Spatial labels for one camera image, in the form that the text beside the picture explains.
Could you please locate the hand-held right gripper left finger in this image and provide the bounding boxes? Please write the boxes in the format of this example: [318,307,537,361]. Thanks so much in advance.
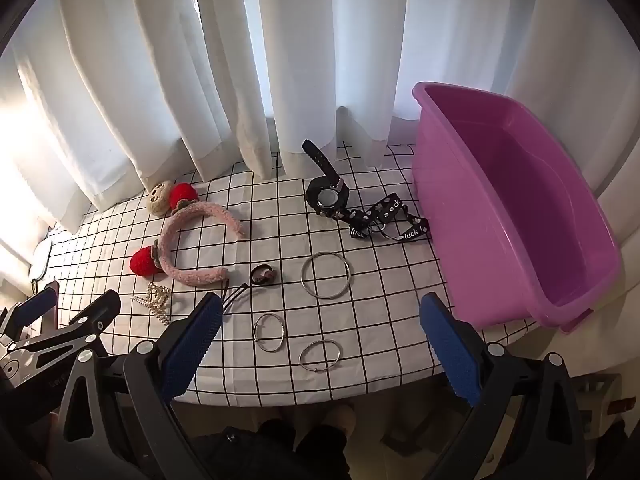
[47,292,236,480]

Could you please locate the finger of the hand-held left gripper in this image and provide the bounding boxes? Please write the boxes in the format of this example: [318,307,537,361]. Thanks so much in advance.
[10,290,123,361]
[0,282,60,346]

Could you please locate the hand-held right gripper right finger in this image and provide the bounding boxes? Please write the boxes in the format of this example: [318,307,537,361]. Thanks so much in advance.
[419,292,601,480]

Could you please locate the black printed lanyard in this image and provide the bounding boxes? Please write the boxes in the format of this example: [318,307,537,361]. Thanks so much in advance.
[332,199,431,243]

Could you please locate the pink strawberry plush headband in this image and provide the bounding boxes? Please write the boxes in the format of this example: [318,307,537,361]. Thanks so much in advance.
[129,182,247,287]

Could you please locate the purple plastic basin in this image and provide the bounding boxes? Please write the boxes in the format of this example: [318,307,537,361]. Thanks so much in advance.
[411,81,623,333]

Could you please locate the white curved furniture piece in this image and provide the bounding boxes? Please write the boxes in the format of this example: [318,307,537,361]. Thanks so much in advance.
[27,232,56,281]

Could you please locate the thin black hairpin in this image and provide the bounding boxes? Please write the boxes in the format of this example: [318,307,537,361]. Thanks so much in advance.
[220,280,253,313]

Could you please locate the small silver bangle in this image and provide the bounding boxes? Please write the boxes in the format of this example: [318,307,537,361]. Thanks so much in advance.
[254,313,287,352]
[299,340,343,373]

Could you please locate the large silver bangle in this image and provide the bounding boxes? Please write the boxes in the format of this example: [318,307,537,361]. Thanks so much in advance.
[301,251,354,301]

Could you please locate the beige round plush hair clip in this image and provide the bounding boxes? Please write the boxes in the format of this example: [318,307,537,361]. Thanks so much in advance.
[148,182,173,217]

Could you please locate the person's legs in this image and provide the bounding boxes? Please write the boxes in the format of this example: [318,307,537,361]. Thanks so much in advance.
[190,402,358,480]

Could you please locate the cardboard box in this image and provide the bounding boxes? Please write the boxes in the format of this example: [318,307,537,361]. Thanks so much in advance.
[570,372,640,441]

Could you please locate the black wrist watch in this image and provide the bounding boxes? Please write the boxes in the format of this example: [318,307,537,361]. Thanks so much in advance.
[301,139,350,217]

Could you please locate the white curtain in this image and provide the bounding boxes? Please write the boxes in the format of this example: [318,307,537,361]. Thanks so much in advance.
[0,0,640,241]

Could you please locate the black hair tie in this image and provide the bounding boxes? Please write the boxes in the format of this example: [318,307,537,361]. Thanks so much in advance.
[250,263,280,287]

